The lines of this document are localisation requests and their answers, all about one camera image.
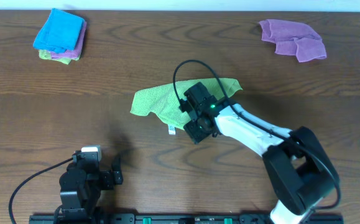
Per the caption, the crumpled purple cloth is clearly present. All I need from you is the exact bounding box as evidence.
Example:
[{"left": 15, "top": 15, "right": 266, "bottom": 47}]
[{"left": 259, "top": 19, "right": 327, "bottom": 63}]

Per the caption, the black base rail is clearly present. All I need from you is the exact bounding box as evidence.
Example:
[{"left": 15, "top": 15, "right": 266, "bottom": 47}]
[{"left": 29, "top": 213, "right": 344, "bottom": 224}]

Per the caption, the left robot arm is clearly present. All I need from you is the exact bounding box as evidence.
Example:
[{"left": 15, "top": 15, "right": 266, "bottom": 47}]
[{"left": 53, "top": 152, "right": 123, "bottom": 224}]

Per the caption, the folded blue cloth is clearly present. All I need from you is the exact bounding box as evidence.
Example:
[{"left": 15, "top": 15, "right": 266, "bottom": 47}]
[{"left": 33, "top": 8, "right": 85, "bottom": 53}]

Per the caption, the folded green cloth in stack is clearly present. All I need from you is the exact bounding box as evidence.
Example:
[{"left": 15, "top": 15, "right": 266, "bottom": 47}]
[{"left": 39, "top": 50, "right": 81, "bottom": 65}]

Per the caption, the folded purple cloth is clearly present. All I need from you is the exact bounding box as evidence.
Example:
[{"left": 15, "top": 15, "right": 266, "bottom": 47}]
[{"left": 49, "top": 20, "right": 88, "bottom": 60}]

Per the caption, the light green microfiber cloth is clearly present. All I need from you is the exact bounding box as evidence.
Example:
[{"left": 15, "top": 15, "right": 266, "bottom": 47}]
[{"left": 130, "top": 78, "right": 224, "bottom": 129}]

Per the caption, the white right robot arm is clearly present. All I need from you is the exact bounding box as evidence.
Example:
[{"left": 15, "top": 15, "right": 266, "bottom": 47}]
[{"left": 181, "top": 102, "right": 341, "bottom": 223}]

